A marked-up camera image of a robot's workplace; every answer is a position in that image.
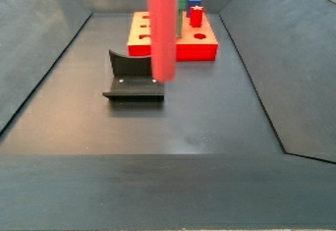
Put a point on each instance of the red shape sorter board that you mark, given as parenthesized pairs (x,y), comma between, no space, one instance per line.
(197,45)

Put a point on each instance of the long red hexagon peg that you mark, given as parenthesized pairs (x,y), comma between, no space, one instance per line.
(163,38)

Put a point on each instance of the tall green pentagon peg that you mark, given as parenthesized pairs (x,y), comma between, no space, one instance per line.
(182,6)

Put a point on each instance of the red star peg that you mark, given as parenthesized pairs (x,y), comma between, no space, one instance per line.
(197,16)

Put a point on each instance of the black curved peg holder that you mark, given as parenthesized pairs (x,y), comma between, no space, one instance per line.
(133,81)

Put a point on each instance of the blue block peg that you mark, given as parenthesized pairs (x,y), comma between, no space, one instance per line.
(194,4)

